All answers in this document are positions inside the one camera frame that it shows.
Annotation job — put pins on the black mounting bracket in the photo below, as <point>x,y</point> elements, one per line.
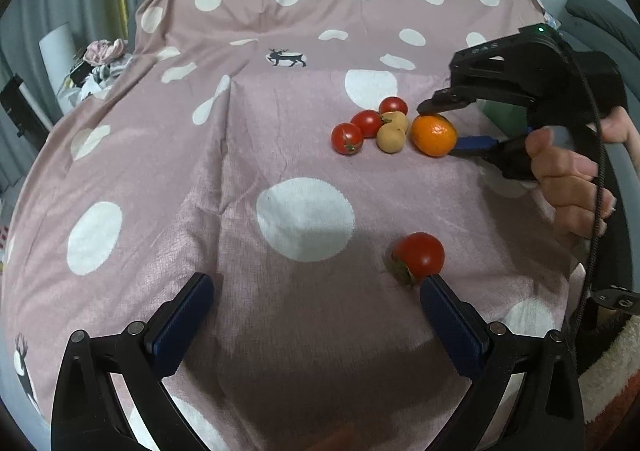
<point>619,302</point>

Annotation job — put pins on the white orange fluffy blanket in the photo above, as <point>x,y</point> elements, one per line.
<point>612,371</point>

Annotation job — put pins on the black stick vacuum cleaner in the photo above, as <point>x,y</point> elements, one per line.
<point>15,103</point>

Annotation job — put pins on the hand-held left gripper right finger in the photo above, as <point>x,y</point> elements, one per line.
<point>452,327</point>

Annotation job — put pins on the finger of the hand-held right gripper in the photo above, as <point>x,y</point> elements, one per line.
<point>450,98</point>
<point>472,144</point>

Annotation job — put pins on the person's right hand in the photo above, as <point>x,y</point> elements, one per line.
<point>567,181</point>

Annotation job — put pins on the white paper roll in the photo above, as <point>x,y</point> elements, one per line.
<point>56,61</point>

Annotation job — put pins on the orange tangerine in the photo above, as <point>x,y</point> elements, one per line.
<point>434,136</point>

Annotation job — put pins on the green plastic bowl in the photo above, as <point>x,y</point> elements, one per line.
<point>500,114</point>

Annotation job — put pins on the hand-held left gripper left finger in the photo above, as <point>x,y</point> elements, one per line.
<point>181,327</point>

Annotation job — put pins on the brown longan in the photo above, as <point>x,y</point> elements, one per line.
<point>398,120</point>
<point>391,138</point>

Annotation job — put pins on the pink polka dot blanket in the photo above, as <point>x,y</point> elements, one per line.
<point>225,171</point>

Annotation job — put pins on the red tomato with green stem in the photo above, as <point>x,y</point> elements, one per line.
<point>420,255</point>

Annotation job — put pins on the pile of clothes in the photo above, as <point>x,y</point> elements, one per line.
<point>102,56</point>

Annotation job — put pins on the grey sofa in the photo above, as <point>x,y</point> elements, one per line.
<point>597,13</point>

